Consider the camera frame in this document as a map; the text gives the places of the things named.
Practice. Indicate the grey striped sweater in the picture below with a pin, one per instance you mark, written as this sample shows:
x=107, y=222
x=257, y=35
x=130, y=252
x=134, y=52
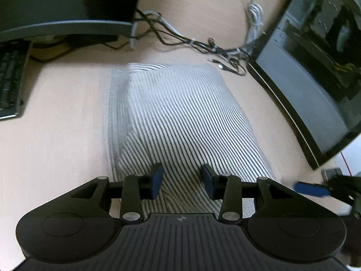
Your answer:
x=183, y=113

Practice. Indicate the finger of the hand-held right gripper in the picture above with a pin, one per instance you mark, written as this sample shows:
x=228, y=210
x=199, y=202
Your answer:
x=311, y=189

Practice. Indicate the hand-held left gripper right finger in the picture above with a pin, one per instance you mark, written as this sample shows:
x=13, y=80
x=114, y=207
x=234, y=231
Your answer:
x=207, y=180

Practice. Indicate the dark computer monitor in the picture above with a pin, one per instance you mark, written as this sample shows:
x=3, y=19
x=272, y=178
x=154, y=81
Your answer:
x=56, y=8

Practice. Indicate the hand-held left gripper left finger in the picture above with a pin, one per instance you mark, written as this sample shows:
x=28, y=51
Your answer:
x=156, y=180

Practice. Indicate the black keyboard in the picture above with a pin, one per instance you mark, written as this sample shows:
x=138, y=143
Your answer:
x=10, y=82

